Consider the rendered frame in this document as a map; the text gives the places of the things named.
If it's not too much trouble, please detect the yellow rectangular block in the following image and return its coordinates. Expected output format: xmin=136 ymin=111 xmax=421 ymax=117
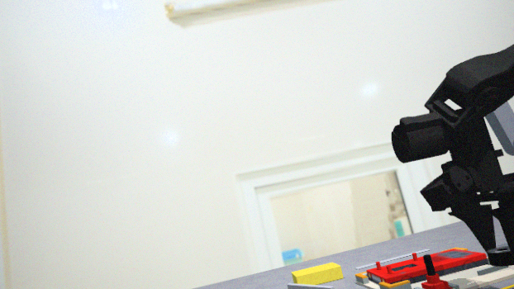
xmin=292 ymin=263 xmax=344 ymax=285

